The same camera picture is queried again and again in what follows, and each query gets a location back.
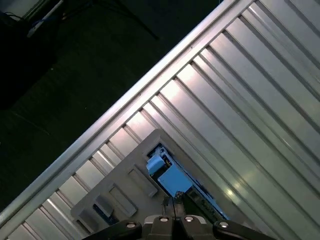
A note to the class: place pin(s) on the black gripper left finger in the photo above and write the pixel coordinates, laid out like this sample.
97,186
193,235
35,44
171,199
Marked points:
157,230

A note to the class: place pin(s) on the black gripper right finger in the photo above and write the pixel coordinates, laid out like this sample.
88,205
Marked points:
190,230

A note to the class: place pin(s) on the hard disk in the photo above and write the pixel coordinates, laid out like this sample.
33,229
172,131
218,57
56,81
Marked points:
175,182

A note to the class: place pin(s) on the grey parts rack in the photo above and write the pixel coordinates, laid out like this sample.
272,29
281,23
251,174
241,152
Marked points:
120,175

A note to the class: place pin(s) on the white power strip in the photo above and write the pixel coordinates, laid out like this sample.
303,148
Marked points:
33,31

